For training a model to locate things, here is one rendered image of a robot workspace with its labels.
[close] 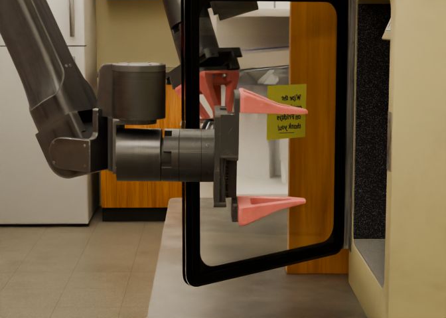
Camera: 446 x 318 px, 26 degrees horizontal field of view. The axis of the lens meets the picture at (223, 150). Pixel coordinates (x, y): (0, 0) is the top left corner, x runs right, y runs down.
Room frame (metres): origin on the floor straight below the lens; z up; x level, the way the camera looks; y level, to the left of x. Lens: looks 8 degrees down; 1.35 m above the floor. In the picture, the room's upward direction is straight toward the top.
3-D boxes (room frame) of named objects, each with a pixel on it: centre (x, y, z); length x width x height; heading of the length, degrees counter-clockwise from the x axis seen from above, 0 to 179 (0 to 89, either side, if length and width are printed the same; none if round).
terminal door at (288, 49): (1.33, -0.06, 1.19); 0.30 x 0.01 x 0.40; 130
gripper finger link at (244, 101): (1.03, -0.04, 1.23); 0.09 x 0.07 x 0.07; 91
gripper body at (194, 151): (1.03, 0.03, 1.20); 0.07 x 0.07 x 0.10; 1
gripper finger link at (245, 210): (1.03, -0.04, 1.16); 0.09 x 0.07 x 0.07; 91
